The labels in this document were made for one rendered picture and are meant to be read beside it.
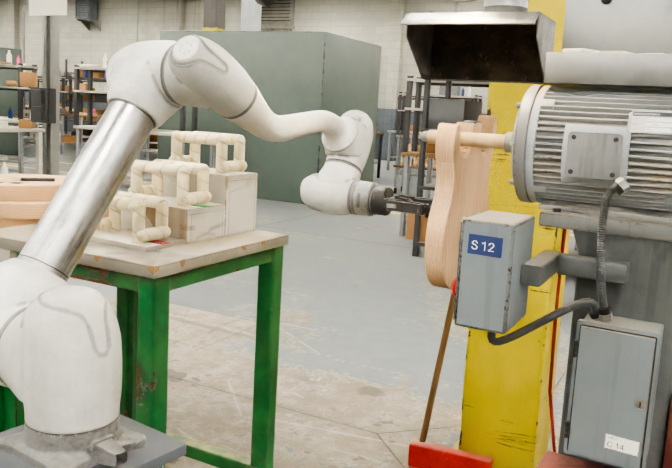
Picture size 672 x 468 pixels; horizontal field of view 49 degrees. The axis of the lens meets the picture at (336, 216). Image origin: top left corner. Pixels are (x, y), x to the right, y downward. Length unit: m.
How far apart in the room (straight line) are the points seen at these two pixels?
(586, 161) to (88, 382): 0.98
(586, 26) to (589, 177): 0.38
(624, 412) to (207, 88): 1.01
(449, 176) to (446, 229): 0.12
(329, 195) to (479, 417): 1.20
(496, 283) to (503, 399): 1.43
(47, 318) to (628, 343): 1.02
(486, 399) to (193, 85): 1.70
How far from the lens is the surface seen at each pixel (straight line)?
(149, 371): 1.79
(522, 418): 2.74
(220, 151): 2.10
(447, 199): 1.66
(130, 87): 1.57
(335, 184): 1.89
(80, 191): 1.50
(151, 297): 1.73
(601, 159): 1.49
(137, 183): 2.10
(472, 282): 1.35
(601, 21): 1.72
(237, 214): 2.11
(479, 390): 2.75
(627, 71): 1.55
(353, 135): 1.91
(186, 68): 1.47
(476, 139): 1.67
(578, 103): 1.55
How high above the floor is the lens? 1.30
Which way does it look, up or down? 8 degrees down
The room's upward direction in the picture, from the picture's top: 3 degrees clockwise
